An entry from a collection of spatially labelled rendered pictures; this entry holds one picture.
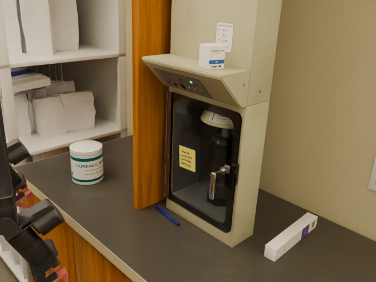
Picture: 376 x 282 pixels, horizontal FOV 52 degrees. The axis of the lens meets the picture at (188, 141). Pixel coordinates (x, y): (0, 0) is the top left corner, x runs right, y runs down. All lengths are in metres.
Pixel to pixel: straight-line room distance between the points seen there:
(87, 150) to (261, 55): 0.82
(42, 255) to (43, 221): 0.09
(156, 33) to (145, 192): 0.56
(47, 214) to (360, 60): 1.03
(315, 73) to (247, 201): 0.52
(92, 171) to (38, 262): 0.66
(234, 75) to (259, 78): 0.11
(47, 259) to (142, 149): 0.52
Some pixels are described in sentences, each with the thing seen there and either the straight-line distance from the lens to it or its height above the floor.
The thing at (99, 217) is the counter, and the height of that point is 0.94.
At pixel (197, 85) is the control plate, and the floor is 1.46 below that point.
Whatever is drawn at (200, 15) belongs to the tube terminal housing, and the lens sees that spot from 1.16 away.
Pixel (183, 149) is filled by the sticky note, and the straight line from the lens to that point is 1.27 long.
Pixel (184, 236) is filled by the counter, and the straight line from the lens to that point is 1.32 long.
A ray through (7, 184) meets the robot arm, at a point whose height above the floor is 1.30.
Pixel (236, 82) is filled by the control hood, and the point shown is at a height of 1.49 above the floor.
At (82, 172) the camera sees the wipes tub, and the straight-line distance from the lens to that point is 1.61.
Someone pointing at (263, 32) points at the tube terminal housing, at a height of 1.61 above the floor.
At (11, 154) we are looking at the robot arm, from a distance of 1.35.
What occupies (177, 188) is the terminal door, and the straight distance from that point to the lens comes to 1.36.
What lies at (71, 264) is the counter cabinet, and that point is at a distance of 1.67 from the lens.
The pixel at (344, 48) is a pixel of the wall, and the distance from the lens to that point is 1.39.
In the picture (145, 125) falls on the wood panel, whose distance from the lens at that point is 1.32.
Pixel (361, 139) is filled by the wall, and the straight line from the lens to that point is 1.41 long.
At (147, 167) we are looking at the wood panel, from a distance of 1.39.
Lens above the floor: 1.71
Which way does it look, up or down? 22 degrees down
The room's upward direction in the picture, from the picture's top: 3 degrees clockwise
